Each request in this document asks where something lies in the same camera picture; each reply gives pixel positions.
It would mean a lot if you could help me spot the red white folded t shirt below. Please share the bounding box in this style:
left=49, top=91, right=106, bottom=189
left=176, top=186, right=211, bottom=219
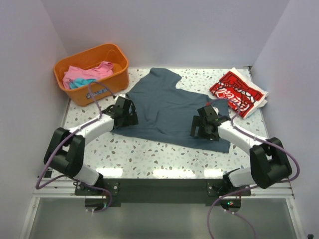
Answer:
left=209, top=67, right=269, bottom=119

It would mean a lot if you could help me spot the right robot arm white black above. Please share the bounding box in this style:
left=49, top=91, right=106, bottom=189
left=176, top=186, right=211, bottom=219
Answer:
left=190, top=106, right=292, bottom=196

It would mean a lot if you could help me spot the aluminium frame rail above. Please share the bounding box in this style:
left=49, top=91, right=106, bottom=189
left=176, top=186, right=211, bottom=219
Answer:
left=32, top=177, right=295, bottom=199

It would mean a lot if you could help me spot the slate blue t shirt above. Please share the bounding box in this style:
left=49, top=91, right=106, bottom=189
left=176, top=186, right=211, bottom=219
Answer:
left=112, top=68, right=230, bottom=153

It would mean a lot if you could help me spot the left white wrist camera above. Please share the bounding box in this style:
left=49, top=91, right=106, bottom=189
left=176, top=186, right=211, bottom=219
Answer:
left=114, top=94, right=127, bottom=100

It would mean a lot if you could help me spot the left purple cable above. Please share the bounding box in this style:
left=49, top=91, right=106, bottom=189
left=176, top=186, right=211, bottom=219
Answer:
left=34, top=82, right=120, bottom=212

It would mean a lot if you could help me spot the turquoise t shirt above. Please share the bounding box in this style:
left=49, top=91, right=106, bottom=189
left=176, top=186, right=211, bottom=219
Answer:
left=69, top=78, right=96, bottom=90

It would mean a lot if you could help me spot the orange plastic basket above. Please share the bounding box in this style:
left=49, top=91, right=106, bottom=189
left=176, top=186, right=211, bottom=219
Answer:
left=53, top=43, right=129, bottom=107

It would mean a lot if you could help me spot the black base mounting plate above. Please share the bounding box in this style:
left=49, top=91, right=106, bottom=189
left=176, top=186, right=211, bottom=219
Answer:
left=74, top=178, right=250, bottom=208

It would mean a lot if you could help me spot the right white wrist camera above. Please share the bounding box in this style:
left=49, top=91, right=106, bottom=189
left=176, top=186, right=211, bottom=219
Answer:
left=206, top=102, right=219, bottom=115

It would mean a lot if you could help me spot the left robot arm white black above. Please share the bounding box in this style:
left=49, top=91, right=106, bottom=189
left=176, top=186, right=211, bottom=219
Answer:
left=44, top=96, right=138, bottom=195

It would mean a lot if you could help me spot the pink t shirt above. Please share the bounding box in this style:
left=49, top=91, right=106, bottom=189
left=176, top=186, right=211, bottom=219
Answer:
left=62, top=61, right=114, bottom=90

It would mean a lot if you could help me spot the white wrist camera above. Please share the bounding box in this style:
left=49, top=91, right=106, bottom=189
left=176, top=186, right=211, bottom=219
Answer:
left=206, top=102, right=219, bottom=115
left=114, top=94, right=127, bottom=100

